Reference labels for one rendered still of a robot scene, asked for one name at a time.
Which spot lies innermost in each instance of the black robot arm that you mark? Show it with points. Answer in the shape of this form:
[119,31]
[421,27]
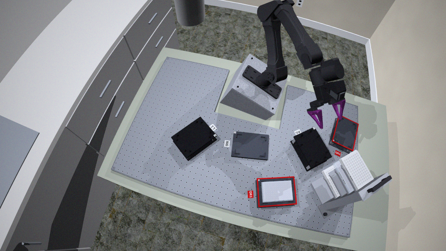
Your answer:
[272,14]

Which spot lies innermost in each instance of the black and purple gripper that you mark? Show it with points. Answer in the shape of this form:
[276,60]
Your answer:
[331,101]

